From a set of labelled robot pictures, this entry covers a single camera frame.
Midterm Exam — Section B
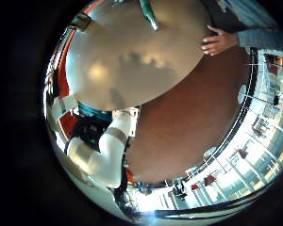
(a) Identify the artificial flower bouquet green orange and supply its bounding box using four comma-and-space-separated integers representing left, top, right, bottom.
138, 0, 160, 32

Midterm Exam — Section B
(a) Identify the person in dark top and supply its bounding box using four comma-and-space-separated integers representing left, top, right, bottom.
201, 0, 279, 34

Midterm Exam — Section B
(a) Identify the teal bin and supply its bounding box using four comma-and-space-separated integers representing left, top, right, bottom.
76, 101, 114, 122

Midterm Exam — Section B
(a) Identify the orange red sofa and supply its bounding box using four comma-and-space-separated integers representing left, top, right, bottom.
55, 29, 83, 140

